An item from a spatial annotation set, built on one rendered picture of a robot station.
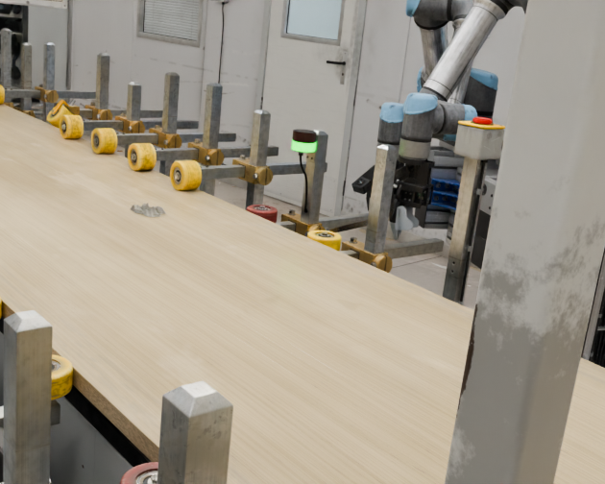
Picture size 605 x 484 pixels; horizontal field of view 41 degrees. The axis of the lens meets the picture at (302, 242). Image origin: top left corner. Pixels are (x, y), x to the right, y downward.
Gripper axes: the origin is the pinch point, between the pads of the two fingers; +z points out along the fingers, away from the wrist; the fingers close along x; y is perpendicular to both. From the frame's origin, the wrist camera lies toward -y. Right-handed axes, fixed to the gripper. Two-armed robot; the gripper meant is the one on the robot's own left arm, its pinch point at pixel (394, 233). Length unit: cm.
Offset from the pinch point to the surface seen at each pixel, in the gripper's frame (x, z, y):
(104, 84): 40, -17, -139
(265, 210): -14.7, -1.8, -29.7
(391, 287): -42.5, -1.2, 18.9
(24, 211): -61, -1, -65
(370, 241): -12.6, -0.2, -0.6
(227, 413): -144, -26, 51
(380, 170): -12.8, -17.7, -0.3
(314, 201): -3.5, -4.3, -22.1
